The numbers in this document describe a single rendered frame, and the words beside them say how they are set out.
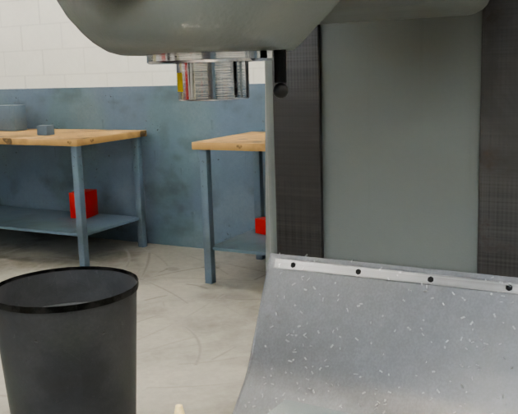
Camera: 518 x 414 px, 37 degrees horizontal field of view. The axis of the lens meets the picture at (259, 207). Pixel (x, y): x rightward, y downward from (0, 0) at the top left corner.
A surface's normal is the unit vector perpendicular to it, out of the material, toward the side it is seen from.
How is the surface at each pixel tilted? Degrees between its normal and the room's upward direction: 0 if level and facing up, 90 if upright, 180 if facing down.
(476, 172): 90
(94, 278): 86
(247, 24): 134
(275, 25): 127
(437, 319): 63
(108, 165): 90
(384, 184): 90
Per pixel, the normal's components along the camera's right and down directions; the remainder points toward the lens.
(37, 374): -0.16, 0.24
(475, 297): -0.45, -0.27
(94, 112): -0.48, 0.17
